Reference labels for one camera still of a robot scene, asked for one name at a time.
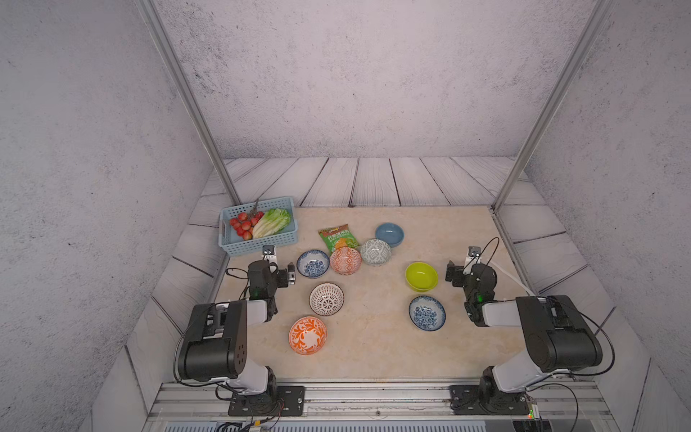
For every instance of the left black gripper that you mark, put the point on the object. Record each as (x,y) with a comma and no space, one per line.
(282,280)

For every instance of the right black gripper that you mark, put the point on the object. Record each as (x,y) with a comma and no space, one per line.
(459,274)

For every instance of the blue floral bowl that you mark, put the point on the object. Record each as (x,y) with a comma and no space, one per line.
(313,263)
(427,313)

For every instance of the white brown lattice bowl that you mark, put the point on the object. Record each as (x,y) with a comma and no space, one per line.
(327,299)

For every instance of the red patterned bowl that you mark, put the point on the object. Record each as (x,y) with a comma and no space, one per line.
(345,261)

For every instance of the grey green patterned bowl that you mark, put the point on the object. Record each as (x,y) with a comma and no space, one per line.
(375,252)

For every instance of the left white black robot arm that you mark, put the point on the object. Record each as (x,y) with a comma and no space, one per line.
(213,350)

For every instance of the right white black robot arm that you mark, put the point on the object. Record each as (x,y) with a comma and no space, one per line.
(558,340)

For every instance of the lime green bowl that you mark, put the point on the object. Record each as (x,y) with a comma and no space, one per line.
(421,277)

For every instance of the green lettuce head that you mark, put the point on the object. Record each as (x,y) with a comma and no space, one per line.
(274,221)

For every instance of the green snack bag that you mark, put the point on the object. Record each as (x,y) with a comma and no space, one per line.
(339,237)

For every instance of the orange floral bowl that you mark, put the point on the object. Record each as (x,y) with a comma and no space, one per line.
(308,335)

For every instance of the light blue plastic basket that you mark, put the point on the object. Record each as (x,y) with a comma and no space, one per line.
(234,246)

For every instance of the red cherry tomatoes bunch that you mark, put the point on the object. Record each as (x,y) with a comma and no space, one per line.
(245,223)

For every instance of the plain blue bowl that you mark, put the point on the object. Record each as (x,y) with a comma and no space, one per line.
(390,233)

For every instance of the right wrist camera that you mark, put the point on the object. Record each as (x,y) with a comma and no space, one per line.
(473,255)

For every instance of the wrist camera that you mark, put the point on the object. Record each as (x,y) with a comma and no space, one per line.
(473,255)
(269,254)

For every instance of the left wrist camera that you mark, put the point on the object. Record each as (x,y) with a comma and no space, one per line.
(269,254)

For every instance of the white cable strip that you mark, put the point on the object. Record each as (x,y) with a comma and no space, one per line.
(515,279)

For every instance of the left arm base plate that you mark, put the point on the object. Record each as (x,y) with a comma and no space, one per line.
(276,401)

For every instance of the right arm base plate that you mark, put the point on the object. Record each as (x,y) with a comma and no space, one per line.
(471,400)

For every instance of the aluminium rail front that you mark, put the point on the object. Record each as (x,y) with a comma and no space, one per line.
(391,401)

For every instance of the left aluminium frame post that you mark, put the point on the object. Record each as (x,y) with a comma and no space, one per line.
(174,68)

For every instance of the aluminium frame post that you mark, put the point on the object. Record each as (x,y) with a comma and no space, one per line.
(174,68)
(602,9)

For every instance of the right aluminium frame post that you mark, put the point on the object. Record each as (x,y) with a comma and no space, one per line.
(602,9)

